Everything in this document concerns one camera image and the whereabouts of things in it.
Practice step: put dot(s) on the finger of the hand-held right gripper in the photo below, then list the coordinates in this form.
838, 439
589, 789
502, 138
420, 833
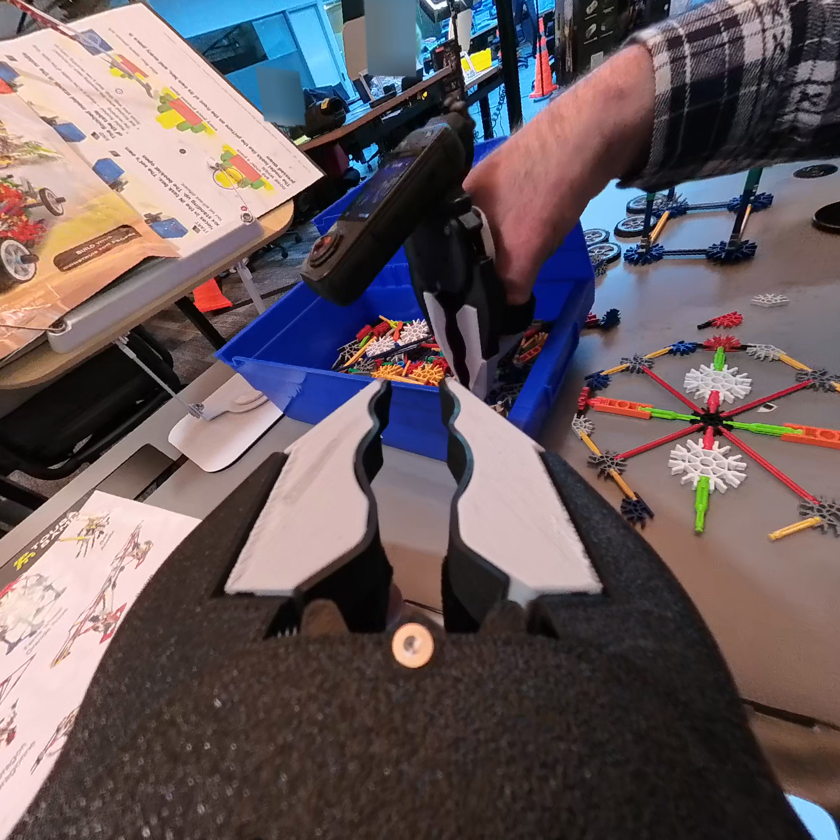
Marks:
474, 354
441, 331

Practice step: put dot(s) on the blue plastic parts bin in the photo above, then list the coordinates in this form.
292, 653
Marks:
295, 348

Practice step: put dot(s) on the person's right forearm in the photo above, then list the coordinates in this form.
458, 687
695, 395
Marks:
623, 118

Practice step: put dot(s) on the blue fan toy connector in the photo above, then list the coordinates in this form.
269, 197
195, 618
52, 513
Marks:
610, 318

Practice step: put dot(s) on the colourful toy rod wheel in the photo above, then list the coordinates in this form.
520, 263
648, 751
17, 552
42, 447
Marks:
705, 463

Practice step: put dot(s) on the red toy clip piece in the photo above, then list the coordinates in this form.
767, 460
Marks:
725, 320

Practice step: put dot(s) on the open colourful instruction manual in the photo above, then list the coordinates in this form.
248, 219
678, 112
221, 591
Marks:
164, 98

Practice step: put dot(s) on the pile of colourful toy pieces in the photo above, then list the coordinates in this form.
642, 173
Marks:
400, 358

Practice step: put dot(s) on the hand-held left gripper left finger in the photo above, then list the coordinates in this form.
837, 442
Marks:
308, 518

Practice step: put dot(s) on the small round table sticker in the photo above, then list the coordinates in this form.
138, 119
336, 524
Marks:
815, 171

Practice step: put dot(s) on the white document stand base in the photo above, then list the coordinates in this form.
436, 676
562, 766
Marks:
229, 426

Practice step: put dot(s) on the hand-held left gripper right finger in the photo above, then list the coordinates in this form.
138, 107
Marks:
525, 518

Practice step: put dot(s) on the dark grey snowflake connector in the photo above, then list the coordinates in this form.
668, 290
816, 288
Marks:
821, 513

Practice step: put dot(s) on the black carton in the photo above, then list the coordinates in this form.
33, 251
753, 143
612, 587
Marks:
597, 33

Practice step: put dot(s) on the white instruction sheets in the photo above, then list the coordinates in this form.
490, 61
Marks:
65, 623

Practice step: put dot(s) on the pale grey toy connector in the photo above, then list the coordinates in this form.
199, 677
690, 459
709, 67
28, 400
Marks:
770, 300

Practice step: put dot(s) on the yellow toy rod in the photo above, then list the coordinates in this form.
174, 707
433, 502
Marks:
793, 529

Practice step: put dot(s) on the grey document board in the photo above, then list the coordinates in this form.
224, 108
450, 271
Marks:
164, 282

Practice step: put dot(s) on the toy car frame with wheels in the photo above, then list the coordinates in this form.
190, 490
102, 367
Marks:
728, 250

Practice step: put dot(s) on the wooden workbench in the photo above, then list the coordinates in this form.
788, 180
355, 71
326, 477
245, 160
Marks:
394, 105

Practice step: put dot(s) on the person's right hand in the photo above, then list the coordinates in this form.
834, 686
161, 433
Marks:
531, 177

